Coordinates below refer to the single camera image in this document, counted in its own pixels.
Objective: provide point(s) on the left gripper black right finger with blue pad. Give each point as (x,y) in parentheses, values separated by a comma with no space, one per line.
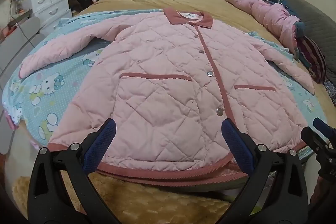
(287,199)

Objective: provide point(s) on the dark grey headboard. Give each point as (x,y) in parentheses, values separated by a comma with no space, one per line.
(321,29)

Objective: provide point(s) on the tan bed blanket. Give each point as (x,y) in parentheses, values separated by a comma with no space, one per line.
(219,9)

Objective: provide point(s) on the pink quilted jacket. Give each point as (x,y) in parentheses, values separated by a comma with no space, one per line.
(168,80)

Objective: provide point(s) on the grey low cabinet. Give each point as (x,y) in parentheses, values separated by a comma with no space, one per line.
(18,45)

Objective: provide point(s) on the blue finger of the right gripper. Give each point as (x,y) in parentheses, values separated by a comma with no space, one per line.
(324,128)

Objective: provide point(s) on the striped dark pillow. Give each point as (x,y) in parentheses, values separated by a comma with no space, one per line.
(312,58)

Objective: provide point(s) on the blue Hello Kitty sheet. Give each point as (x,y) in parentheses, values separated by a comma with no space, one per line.
(42,98)

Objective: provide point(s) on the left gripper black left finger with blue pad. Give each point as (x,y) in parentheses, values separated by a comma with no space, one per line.
(60,190)

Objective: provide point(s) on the white drawer chest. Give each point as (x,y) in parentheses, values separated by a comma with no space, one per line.
(49,12)

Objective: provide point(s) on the pink puffy coat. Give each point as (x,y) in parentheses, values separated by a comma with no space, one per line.
(277,18)

